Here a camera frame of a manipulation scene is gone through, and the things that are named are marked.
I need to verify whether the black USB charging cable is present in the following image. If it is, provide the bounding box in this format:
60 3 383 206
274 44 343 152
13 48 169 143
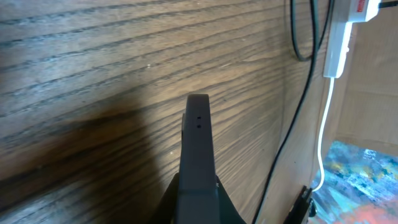
251 0 398 224

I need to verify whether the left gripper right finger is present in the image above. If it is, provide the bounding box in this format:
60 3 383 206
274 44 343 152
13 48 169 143
216 177 246 224

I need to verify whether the white power strip cord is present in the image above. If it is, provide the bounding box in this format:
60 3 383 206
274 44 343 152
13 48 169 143
310 77 336 193

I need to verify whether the white charger plug adapter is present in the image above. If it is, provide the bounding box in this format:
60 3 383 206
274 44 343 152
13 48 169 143
348 0 381 22

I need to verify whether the white power strip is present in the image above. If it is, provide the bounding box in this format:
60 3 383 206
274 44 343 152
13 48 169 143
323 0 355 79

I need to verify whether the Samsung Galaxy smartphone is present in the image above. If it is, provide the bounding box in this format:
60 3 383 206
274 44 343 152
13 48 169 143
175 94 220 224

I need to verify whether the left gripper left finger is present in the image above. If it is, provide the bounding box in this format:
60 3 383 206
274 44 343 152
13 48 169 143
148 173 179 224

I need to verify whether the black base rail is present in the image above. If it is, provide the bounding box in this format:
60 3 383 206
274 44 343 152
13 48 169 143
284 186 317 224

